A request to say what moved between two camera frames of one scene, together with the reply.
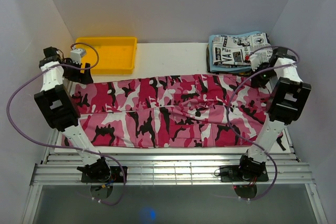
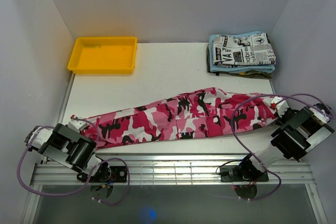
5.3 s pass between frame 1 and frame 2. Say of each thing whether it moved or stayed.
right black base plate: stayed
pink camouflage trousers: moved
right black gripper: moved
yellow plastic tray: stayed
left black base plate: stayed
